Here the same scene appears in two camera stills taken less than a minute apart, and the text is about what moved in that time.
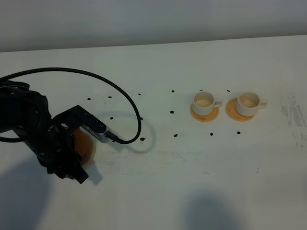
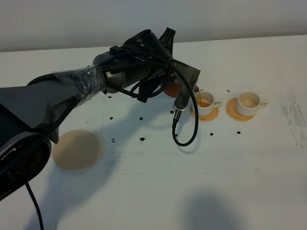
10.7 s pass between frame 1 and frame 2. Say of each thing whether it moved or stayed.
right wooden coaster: stayed
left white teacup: stayed
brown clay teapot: moved
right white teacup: stayed
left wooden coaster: stayed
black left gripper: moved
